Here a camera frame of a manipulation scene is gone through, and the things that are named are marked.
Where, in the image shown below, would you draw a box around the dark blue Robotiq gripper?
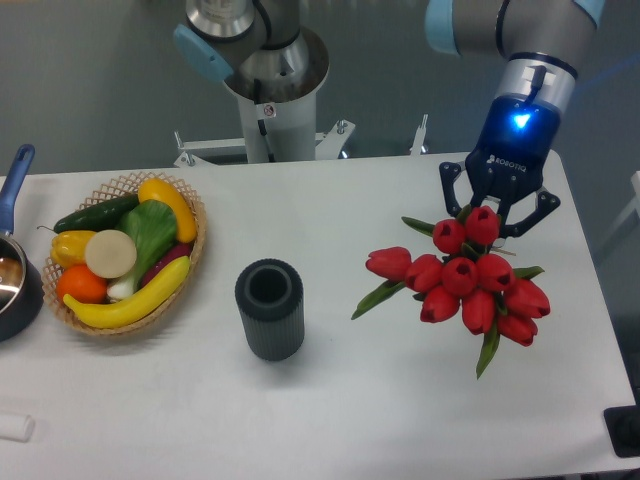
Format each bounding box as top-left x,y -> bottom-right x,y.
439,96 -> 561,237

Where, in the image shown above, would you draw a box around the red tulip bouquet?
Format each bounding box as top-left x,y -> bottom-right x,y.
351,206 -> 551,378

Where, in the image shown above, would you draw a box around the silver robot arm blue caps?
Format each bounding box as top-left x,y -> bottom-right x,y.
424,1 -> 604,239

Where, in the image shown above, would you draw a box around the dark grey ribbed vase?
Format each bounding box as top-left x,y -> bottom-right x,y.
234,258 -> 305,362

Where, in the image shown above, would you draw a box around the black device at table edge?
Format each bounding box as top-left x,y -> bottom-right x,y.
603,405 -> 639,458

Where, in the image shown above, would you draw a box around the purple eggplant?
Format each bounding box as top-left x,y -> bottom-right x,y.
140,243 -> 192,287

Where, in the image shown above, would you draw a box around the yellow squash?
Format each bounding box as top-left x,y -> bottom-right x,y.
138,177 -> 197,243

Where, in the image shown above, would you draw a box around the green bok choy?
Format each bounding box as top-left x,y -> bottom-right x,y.
107,200 -> 177,302

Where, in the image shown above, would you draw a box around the woven wicker basket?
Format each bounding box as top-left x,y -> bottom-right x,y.
41,172 -> 207,335

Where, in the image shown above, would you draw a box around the beige round disc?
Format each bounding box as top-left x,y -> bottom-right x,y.
84,230 -> 137,279

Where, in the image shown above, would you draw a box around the green cucumber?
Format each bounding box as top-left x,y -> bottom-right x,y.
38,194 -> 139,234

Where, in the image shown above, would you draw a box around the yellow banana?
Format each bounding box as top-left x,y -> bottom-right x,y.
63,256 -> 191,330

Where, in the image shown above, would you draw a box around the orange fruit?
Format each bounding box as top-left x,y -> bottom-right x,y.
56,265 -> 107,304

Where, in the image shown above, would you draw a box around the yellow bell pepper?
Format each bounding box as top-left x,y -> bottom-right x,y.
50,230 -> 96,269

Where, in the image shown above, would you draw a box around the white cylinder object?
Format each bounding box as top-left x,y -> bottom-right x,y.
0,412 -> 36,443

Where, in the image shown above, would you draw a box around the white frame at right edge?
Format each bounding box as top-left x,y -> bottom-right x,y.
598,171 -> 639,255

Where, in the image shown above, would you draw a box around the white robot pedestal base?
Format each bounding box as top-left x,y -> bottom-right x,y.
173,1 -> 355,163

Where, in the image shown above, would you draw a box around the dark saucepan blue handle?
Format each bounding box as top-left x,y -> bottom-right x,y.
1,144 -> 43,342

